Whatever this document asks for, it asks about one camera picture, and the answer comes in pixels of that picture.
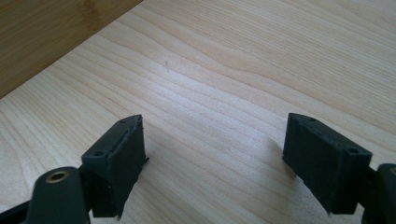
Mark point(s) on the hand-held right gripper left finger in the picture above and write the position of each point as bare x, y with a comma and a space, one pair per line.
115, 161

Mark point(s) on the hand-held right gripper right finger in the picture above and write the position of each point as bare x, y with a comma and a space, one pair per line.
327, 168

